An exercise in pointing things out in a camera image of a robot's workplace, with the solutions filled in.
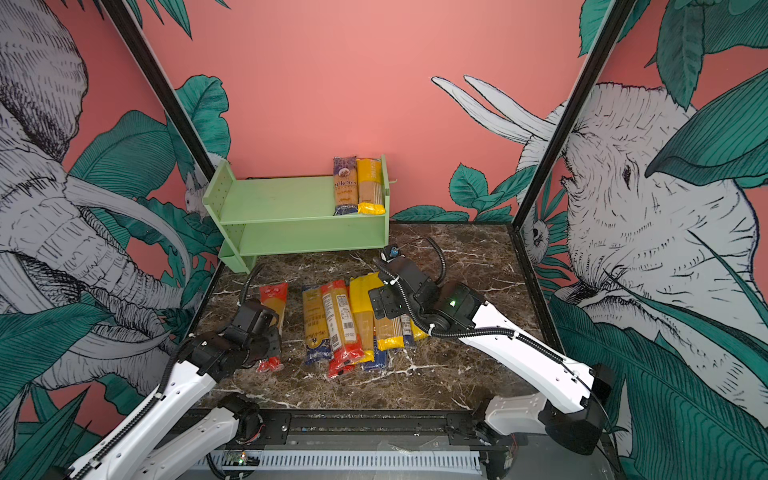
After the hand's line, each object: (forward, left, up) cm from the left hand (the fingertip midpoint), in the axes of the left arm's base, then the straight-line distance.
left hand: (276, 336), depth 77 cm
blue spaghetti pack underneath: (-4, -27, -9) cm, 29 cm away
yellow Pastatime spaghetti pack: (+3, -30, -6) cm, 31 cm away
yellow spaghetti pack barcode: (+20, -21, -9) cm, 30 cm away
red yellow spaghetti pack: (+12, +3, 0) cm, 13 cm away
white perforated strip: (-27, -19, -12) cm, 35 cm away
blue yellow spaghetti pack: (+2, -9, -9) cm, 13 cm away
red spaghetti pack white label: (-1, -17, -5) cm, 18 cm away
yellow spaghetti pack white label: (+6, -35, -8) cm, 37 cm away
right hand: (+4, -29, +17) cm, 34 cm away
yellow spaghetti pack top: (+38, -26, +18) cm, 50 cm away
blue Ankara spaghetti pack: (+36, -19, +19) cm, 44 cm away
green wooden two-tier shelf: (+42, +3, +3) cm, 42 cm away
